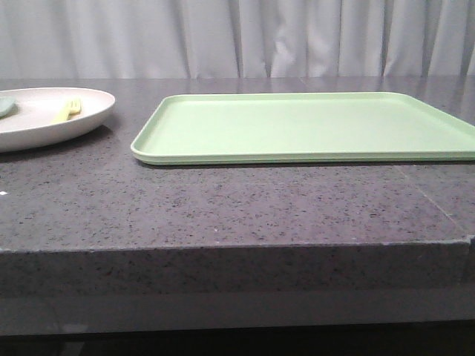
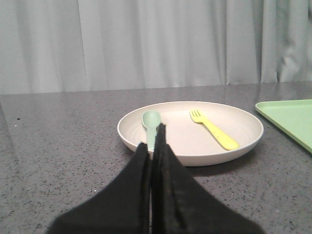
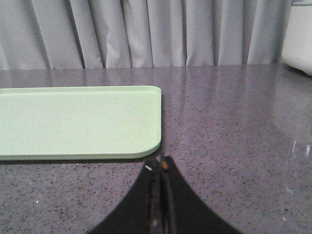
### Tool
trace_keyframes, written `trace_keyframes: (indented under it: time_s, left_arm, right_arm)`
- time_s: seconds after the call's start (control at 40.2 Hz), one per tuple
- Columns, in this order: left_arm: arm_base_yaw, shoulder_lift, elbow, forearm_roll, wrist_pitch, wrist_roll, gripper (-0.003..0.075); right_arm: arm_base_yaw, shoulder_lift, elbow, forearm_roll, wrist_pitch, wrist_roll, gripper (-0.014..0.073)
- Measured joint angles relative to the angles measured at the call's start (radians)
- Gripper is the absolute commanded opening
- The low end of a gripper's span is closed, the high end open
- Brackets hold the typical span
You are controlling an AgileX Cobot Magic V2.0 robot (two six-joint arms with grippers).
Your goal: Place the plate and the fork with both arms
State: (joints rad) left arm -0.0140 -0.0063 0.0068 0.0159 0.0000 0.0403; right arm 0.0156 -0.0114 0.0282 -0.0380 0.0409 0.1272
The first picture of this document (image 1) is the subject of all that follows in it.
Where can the white round plate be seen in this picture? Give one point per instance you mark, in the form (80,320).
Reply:
(30,124)

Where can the light green rectangular tray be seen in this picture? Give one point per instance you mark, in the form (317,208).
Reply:
(201,129)

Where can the pale green plastic spoon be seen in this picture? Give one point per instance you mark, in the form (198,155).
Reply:
(7,106)

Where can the white pleated curtain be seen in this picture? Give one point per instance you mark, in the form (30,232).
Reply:
(235,39)

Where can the yellow plastic fork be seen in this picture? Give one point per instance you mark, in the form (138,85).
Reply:
(71,107)

